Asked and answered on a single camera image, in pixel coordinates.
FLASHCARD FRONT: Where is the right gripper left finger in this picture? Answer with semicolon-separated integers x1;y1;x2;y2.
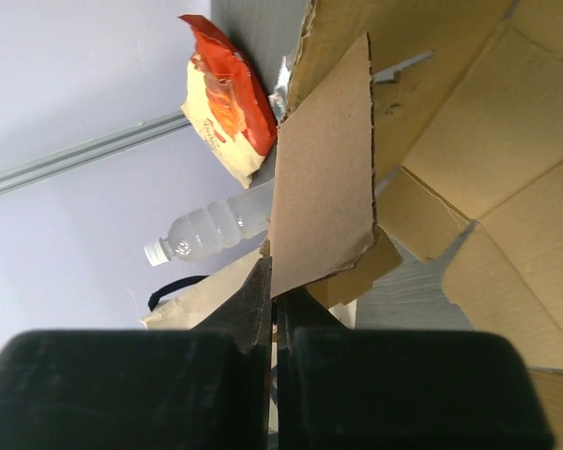
0;258;272;449

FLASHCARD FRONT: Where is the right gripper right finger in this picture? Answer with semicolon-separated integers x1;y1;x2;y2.
276;288;555;449

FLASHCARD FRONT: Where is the large cardboard box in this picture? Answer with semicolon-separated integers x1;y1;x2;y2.
269;0;563;449

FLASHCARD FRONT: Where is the small white tag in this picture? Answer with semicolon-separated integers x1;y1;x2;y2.
268;56;293;124

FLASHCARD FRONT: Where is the beige canvas tote bag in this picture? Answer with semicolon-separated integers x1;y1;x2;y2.
140;246;358;332

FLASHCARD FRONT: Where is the clear plastic water bottle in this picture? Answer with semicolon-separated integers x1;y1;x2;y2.
145;180;274;266

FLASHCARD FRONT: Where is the beige orange snack bag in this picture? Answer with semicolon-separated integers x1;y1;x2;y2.
179;14;277;188

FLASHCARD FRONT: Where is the left aluminium frame post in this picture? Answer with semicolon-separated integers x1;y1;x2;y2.
0;112;190;195

